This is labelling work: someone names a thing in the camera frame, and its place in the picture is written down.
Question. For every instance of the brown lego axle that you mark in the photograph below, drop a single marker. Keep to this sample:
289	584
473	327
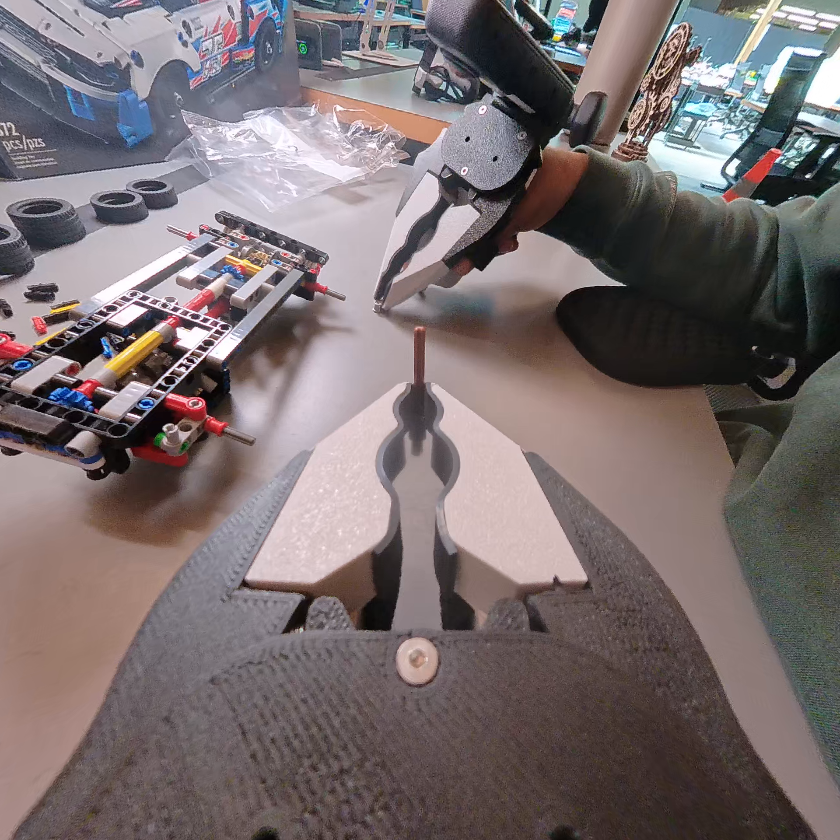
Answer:
419	354

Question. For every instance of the grey round pillar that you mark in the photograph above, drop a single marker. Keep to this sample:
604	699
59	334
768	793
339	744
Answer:
630	65

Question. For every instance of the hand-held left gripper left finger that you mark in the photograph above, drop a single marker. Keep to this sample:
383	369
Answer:
321	518

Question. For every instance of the black office chair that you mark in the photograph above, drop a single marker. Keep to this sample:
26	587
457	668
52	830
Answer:
781	105

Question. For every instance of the clear plastic bag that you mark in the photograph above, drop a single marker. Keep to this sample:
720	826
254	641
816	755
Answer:
282	151

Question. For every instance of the person's right hand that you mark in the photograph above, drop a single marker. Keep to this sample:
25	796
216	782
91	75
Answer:
551	184

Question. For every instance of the lego car chassis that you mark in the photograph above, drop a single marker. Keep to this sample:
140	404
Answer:
262	289

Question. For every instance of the wooden gear sculpture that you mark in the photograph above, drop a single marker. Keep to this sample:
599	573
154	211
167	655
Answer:
663	85

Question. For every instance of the yellow black lego piece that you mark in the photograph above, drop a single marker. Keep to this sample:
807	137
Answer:
64	308

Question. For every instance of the orange traffic cone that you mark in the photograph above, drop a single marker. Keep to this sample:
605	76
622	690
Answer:
754	174

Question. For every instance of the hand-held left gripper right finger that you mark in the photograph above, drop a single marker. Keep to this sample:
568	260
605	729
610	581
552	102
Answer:
512	525

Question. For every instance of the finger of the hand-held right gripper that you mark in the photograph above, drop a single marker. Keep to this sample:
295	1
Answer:
439	249
401	223

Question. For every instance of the person's green sweatshirt torso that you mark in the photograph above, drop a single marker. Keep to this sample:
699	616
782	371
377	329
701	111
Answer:
787	525

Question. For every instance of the grey fabric chair seat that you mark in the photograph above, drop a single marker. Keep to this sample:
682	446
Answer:
722	403

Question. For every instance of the grey black wheeled robot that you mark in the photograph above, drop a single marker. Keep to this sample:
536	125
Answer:
433	79

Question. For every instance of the lego set box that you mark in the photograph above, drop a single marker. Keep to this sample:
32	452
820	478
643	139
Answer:
98	79

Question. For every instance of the person's right forearm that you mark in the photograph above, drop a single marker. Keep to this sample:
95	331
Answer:
656	236

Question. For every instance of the desk with orange edge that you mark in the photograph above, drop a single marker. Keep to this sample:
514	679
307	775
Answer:
367	98

